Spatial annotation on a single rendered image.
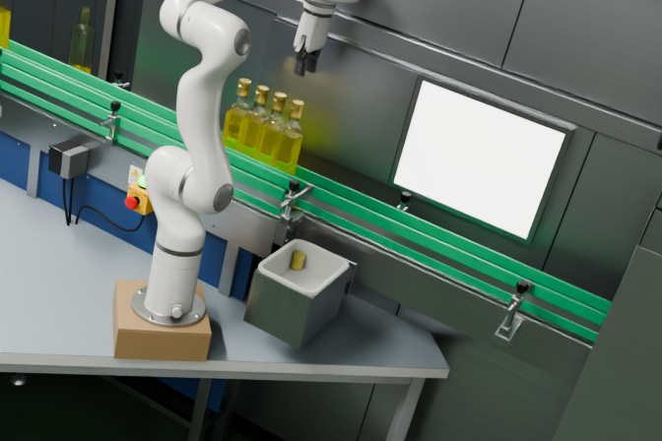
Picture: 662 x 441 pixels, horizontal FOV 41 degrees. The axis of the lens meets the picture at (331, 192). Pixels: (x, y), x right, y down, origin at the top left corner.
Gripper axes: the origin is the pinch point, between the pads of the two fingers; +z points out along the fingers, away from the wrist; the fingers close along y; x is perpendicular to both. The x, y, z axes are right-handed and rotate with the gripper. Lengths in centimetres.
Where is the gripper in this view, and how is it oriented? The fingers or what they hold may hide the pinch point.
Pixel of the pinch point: (305, 67)
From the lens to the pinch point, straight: 237.0
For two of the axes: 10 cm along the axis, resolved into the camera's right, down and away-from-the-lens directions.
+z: -2.2, 8.8, 4.2
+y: -4.6, 2.9, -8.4
